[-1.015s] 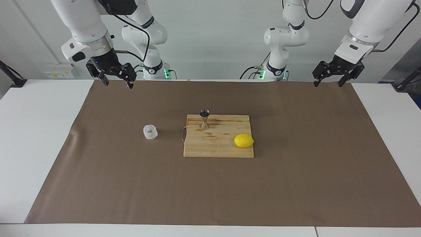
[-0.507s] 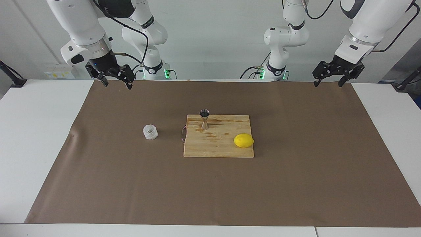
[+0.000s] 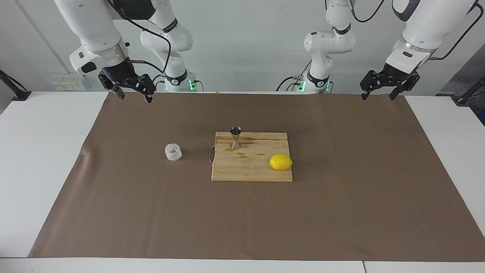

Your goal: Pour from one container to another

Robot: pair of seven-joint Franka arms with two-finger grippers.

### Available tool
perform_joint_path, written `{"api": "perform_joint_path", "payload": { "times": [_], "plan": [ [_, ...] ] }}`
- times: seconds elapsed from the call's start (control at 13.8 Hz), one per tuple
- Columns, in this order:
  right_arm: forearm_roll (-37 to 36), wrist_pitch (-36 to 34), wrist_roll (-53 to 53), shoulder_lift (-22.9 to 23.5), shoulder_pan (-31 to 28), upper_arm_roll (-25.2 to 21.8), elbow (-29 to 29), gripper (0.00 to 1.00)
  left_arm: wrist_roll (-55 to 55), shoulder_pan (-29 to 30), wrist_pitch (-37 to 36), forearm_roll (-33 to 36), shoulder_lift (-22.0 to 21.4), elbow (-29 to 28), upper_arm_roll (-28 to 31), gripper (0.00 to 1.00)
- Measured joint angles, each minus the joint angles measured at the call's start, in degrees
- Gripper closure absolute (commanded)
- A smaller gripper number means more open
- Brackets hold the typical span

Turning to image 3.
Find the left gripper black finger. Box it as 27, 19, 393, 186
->
390, 74, 421, 101
360, 70, 387, 101

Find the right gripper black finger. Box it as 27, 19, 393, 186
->
131, 75, 157, 104
98, 75, 126, 101

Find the clear textured glass cup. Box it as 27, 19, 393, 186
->
164, 143, 182, 162

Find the steel double jigger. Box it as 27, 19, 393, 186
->
229, 126, 243, 150

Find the black clamp stand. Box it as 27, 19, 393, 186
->
0, 69, 31, 101
453, 76, 485, 106

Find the yellow lemon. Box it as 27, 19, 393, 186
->
269, 154, 293, 171

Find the brown paper table mat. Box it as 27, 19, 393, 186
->
28, 92, 485, 262

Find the wooden cutting board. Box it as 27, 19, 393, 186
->
210, 132, 293, 182

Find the black right base cable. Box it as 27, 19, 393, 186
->
148, 74, 167, 92

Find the black base cable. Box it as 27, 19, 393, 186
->
148, 74, 167, 92
276, 76, 304, 92

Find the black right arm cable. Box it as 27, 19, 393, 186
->
106, 0, 173, 74

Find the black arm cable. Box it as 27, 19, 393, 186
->
349, 0, 485, 61
106, 0, 173, 74

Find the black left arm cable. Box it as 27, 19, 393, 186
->
349, 0, 485, 61

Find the white wall socket box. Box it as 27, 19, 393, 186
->
50, 72, 87, 91

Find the black left base cable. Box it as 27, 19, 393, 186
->
276, 76, 304, 92

